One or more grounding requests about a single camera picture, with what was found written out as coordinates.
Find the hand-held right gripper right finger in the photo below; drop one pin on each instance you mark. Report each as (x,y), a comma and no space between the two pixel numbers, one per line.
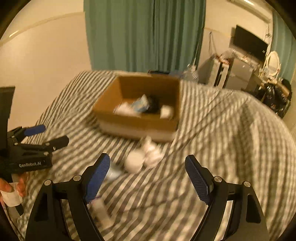
(198,181)

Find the brown cardboard box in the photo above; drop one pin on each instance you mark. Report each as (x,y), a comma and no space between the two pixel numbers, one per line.
(111,102)

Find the small white bottle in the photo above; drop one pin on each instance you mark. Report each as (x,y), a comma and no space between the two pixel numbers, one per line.
(103,213)

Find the clear plastic water bottle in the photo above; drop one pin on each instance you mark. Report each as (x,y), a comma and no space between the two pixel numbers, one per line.
(190,73)

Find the white cabinet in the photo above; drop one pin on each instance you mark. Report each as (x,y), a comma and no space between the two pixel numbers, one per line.
(214,73)

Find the white air conditioner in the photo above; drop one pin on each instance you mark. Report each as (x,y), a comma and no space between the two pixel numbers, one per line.
(252,10)

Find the black chair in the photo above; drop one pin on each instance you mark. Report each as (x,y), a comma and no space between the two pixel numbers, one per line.
(277,97)

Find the person's left hand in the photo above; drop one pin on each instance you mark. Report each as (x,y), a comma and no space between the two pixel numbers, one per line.
(22,184)

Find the green curtain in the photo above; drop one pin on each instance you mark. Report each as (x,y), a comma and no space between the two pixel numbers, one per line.
(285,46)
(138,34)

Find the cluttered white desk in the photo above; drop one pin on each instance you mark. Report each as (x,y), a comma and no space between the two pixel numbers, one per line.
(245,75)

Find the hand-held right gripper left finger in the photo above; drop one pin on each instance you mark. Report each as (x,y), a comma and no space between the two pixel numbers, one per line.
(99,176)

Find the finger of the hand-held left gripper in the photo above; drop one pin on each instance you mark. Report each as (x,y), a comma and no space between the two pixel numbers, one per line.
(34,130)
(57,141)

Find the black wall television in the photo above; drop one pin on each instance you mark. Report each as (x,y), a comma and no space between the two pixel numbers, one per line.
(249,44)

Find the white oval mirror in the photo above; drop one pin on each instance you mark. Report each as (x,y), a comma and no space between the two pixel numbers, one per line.
(272,62)

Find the grey striped blanket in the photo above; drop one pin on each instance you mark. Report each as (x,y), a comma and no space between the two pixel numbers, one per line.
(219,143)

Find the blue and white packet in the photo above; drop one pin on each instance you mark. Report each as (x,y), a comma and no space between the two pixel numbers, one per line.
(114,171)

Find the small white box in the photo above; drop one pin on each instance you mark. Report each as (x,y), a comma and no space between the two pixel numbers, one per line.
(166,111)

